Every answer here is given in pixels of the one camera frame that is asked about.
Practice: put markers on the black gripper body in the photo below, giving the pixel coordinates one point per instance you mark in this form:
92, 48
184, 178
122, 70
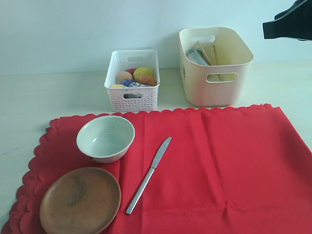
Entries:
294, 23

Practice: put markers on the wooden chopstick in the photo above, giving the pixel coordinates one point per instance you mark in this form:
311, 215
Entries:
216, 61
204, 53

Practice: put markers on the stainless steel cup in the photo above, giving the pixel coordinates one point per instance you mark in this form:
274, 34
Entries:
196, 56

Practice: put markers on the fried chicken piece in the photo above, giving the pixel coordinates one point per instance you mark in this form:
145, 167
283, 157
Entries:
146, 80

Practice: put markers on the yellow lemon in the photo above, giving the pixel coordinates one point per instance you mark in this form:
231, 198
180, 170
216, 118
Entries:
143, 71

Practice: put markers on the red sausage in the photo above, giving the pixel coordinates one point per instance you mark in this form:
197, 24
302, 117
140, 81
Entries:
131, 71

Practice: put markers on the blue white milk carton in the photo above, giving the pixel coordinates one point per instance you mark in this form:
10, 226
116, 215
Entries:
133, 84

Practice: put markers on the brown egg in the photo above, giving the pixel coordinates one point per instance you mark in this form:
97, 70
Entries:
123, 75

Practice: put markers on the yellow cheese wedge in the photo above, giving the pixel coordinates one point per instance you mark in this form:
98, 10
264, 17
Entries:
117, 86

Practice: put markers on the pale green ceramic bowl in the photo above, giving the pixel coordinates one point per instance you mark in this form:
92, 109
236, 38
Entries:
106, 139

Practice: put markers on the cream plastic bin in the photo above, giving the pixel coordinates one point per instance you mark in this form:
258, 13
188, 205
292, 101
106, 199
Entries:
201, 84

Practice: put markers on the red scalloped cloth mat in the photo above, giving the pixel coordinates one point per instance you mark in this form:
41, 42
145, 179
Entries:
239, 170

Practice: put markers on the white perforated plastic basket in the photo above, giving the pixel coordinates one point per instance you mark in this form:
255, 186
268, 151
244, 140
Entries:
122, 60

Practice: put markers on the silver table knife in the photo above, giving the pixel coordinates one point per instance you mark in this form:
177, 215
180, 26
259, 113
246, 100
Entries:
160, 153

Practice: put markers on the brown wooden plate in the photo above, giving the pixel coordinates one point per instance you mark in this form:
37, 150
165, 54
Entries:
83, 201

